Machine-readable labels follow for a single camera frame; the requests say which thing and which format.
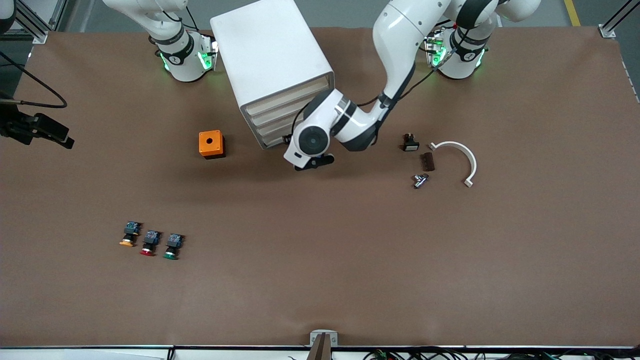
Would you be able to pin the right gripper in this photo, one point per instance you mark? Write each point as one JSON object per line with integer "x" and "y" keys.
{"x": 15, "y": 126}

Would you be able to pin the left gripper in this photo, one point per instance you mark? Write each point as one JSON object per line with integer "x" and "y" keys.
{"x": 286, "y": 139}

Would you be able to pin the green push button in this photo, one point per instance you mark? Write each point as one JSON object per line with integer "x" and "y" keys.
{"x": 172, "y": 246}

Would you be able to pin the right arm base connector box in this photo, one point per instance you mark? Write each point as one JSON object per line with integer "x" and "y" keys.
{"x": 210, "y": 50}

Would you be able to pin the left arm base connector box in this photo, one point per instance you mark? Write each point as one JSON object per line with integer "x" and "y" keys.
{"x": 437, "y": 50}

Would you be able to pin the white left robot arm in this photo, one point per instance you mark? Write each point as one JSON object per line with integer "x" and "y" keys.
{"x": 400, "y": 40}

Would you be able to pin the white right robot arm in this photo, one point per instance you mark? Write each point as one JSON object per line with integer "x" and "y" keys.
{"x": 185, "y": 65}

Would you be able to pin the yellow push button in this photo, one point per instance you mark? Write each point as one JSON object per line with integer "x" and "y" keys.
{"x": 130, "y": 232}

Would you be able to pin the red push button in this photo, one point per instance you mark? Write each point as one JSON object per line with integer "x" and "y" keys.
{"x": 150, "y": 242}

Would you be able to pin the orange box with hole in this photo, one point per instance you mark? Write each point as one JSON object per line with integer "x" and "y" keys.
{"x": 212, "y": 145}

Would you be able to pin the brown table cover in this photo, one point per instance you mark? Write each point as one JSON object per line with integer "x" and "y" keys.
{"x": 320, "y": 250}

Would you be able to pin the brown terminal block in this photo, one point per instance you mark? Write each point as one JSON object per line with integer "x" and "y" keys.
{"x": 428, "y": 161}

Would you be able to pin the aluminium profile post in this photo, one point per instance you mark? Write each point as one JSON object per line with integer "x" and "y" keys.
{"x": 607, "y": 31}
{"x": 37, "y": 30}

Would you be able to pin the black and white switch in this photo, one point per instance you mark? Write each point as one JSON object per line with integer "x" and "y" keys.
{"x": 411, "y": 144}

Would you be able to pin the silver metal key switch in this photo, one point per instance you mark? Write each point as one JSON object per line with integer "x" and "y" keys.
{"x": 420, "y": 181}

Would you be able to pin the white curved bracket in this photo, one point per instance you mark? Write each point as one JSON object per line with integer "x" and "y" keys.
{"x": 465, "y": 152}

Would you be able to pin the grey metal bracket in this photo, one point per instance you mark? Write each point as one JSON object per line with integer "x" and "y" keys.
{"x": 315, "y": 337}

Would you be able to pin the white table edge rail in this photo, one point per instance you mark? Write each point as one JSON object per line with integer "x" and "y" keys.
{"x": 100, "y": 354}

